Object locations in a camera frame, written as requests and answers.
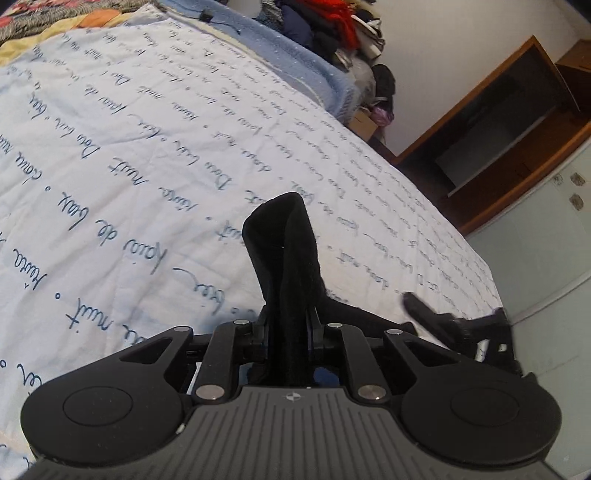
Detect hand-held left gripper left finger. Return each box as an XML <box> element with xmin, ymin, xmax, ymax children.
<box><xmin>118</xmin><ymin>306</ymin><xmax>279</xmax><ymax>404</ymax></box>

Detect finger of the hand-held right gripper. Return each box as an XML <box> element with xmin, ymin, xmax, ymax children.
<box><xmin>401</xmin><ymin>292</ymin><xmax>451</xmax><ymax>337</ymax></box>

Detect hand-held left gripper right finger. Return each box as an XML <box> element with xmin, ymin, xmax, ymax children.
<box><xmin>307</xmin><ymin>306</ymin><xmax>445</xmax><ymax>404</ymax></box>

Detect black pants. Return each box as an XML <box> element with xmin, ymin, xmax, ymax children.
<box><xmin>242</xmin><ymin>192</ymin><xmax>419</xmax><ymax>389</ymax></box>

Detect wooden cabinet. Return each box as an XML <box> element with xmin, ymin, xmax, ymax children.
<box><xmin>392</xmin><ymin>36</ymin><xmax>591</xmax><ymax>237</ymax></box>

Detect cardboard box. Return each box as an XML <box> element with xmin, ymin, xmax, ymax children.
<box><xmin>348</xmin><ymin>108</ymin><xmax>385</xmax><ymax>145</ymax></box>

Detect white script-printed blanket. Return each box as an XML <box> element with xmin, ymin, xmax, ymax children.
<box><xmin>0</xmin><ymin>4</ymin><xmax>505</xmax><ymax>468</ymax></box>

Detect pile of clothes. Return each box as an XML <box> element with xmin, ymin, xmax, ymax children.
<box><xmin>257</xmin><ymin>0</ymin><xmax>398</xmax><ymax>126</ymax></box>

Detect light blue blanket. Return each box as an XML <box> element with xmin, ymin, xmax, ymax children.
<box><xmin>156</xmin><ymin>0</ymin><xmax>366</xmax><ymax>136</ymax></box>

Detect red garment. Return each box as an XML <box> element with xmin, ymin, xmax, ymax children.
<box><xmin>304</xmin><ymin>0</ymin><xmax>362</xmax><ymax>51</ymax></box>

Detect floral patchwork quilt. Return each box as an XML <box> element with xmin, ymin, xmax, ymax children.
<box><xmin>0</xmin><ymin>0</ymin><xmax>163</xmax><ymax>70</ymax></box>

